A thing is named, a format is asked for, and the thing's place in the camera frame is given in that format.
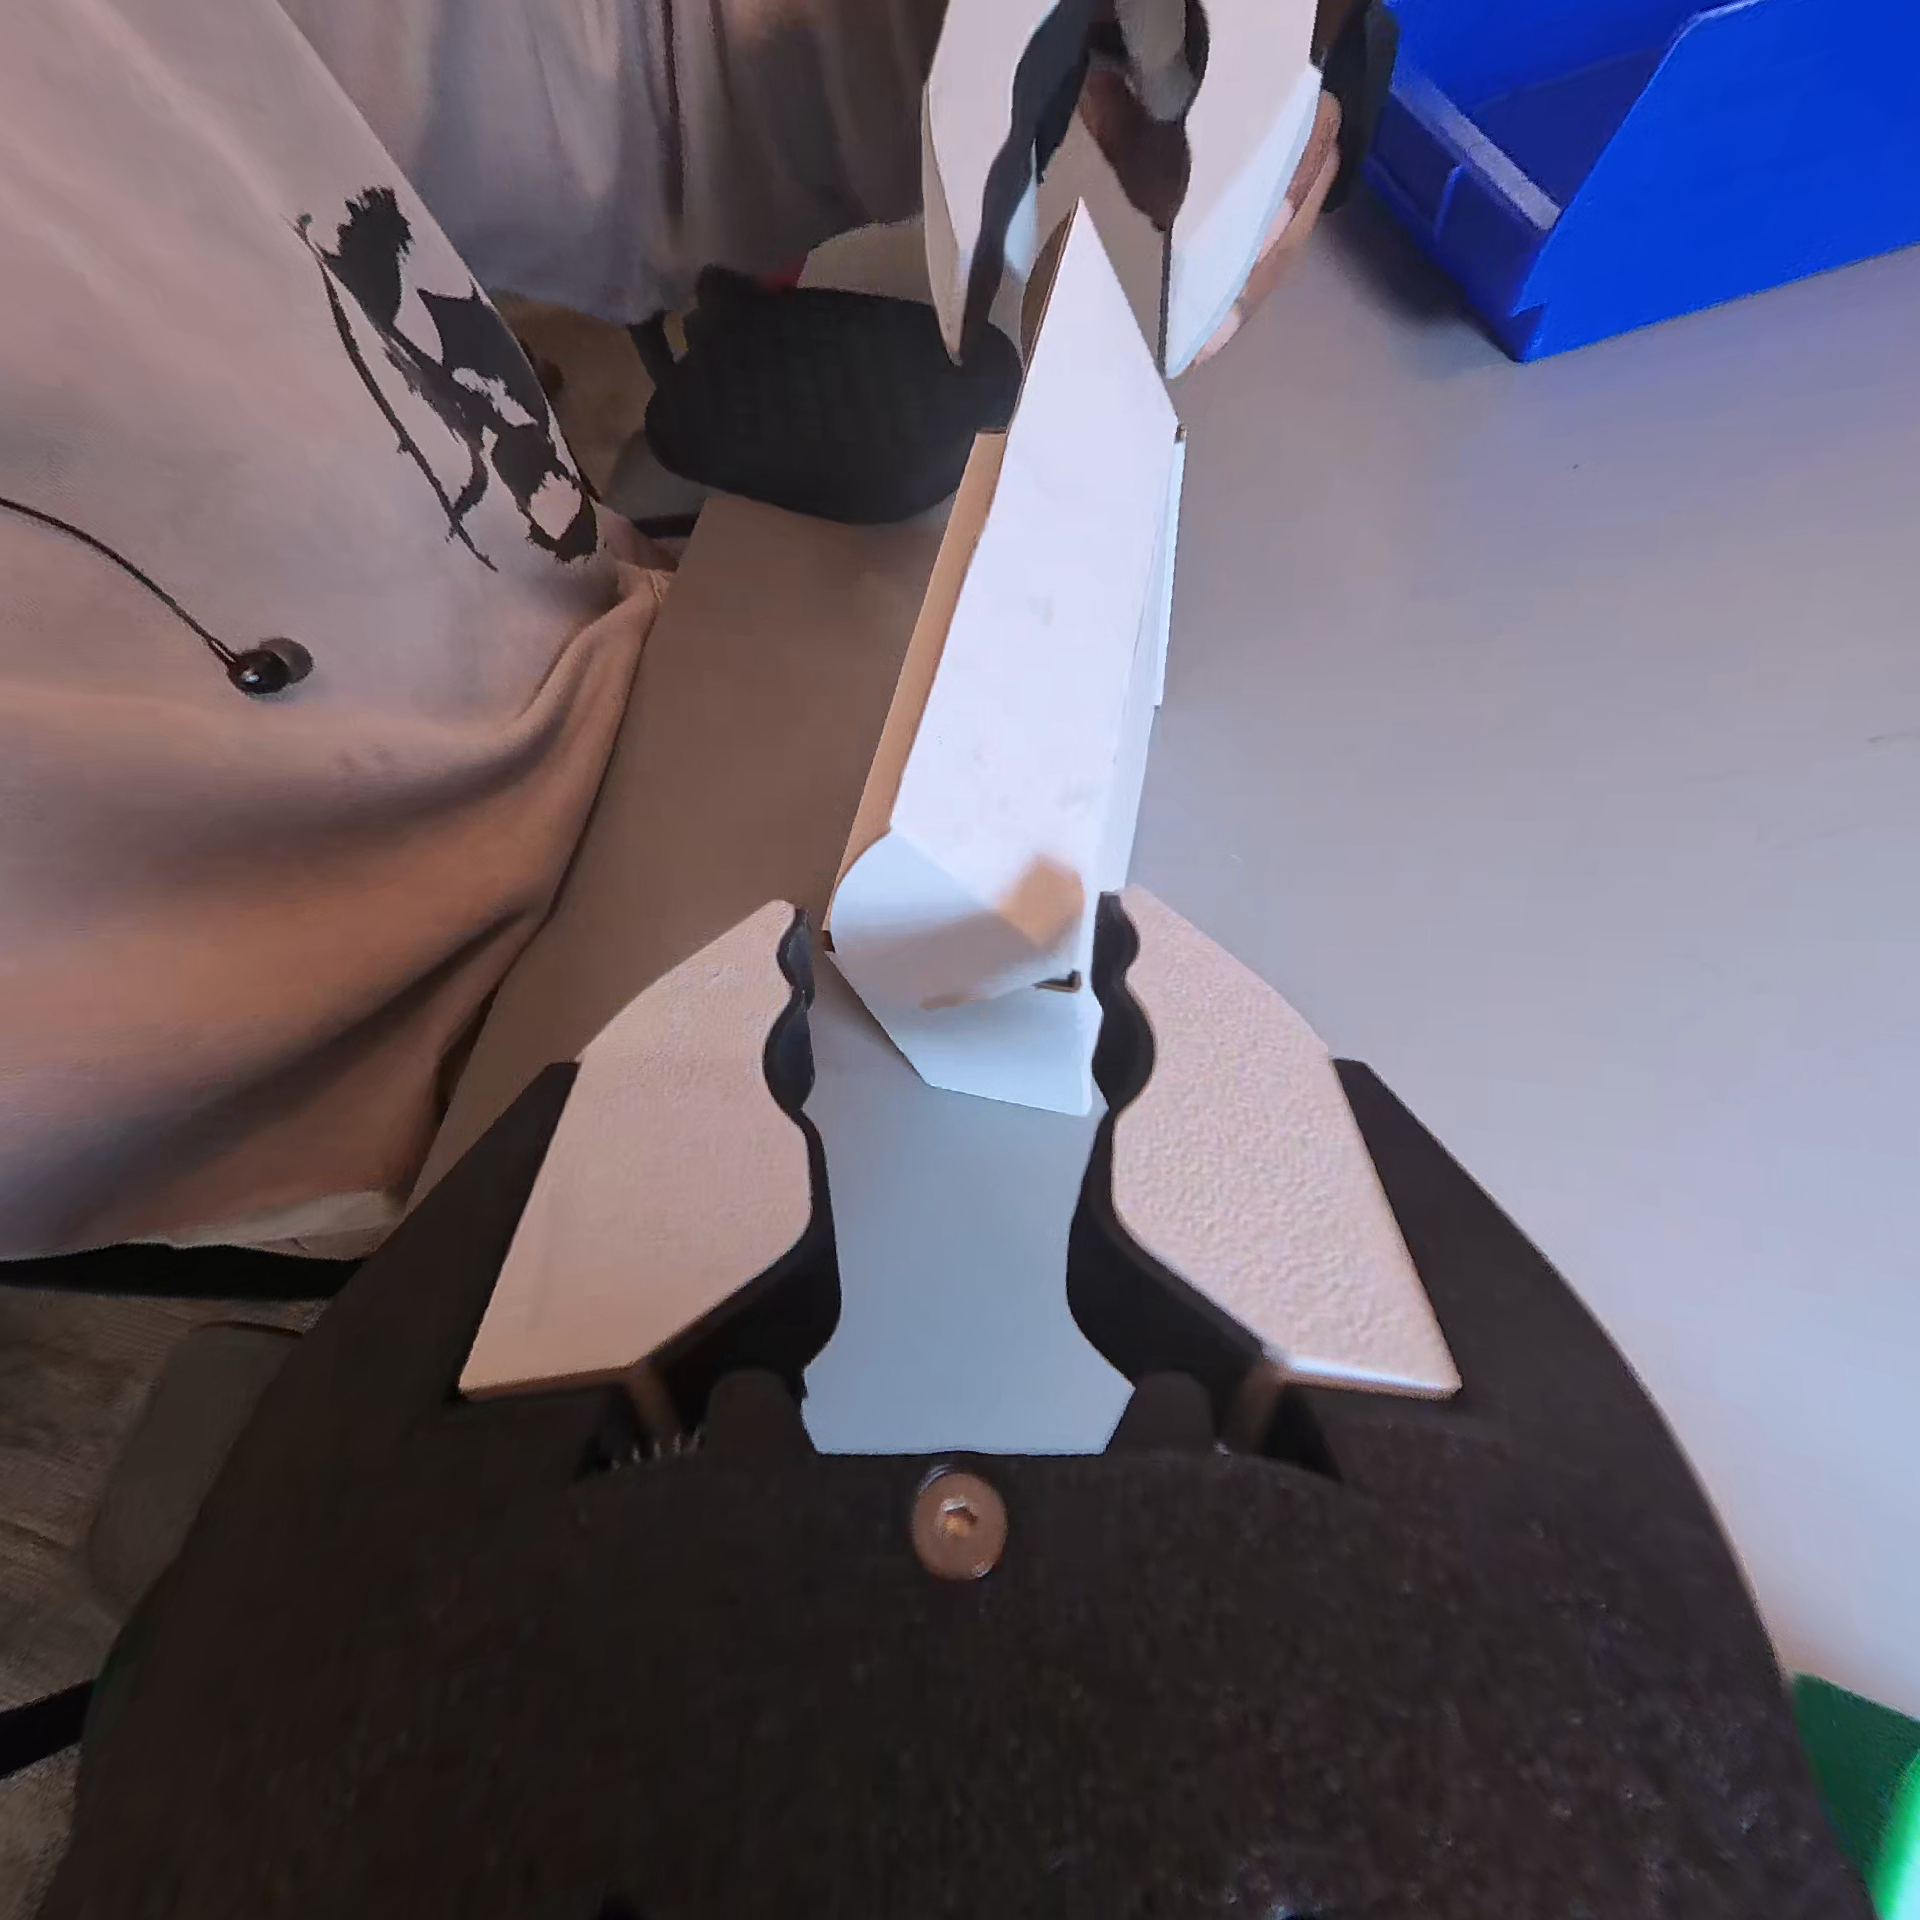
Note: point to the black ribbed cloth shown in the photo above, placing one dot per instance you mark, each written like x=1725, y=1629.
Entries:
x=825, y=397

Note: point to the person's left hand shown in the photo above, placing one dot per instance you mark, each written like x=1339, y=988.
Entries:
x=1301, y=224

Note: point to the blue plastic bin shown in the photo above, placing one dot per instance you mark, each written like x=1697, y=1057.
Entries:
x=1680, y=164

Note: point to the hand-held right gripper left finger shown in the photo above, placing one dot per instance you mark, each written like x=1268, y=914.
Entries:
x=661, y=1185

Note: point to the white cardboard box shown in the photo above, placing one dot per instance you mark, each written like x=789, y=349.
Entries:
x=1049, y=675

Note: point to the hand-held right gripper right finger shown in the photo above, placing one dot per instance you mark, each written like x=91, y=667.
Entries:
x=1260, y=1185

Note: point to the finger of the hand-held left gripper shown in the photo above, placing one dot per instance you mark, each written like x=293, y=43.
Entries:
x=1253, y=135
x=967, y=149

